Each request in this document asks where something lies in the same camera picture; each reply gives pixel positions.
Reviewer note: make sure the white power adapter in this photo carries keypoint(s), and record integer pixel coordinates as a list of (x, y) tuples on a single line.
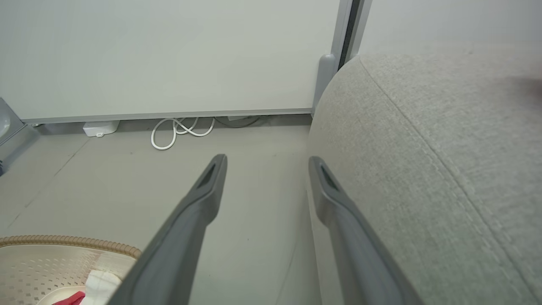
[(100, 128)]

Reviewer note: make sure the grey fabric sofa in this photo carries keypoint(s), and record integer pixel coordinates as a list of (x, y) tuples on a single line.
[(444, 148)]

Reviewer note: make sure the wide white partition grey frame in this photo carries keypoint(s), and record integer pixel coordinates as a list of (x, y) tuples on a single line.
[(169, 55)]

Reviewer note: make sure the beige plastic laundry basket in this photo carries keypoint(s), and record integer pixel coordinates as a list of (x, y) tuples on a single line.
[(51, 262)]

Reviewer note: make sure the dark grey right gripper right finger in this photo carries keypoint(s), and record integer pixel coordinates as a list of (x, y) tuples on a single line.
[(360, 262)]

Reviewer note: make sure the red jacket with white stripes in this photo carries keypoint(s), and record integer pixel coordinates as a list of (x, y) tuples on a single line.
[(70, 299)]

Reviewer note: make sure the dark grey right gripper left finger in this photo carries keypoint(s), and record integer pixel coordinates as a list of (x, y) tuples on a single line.
[(178, 245)]

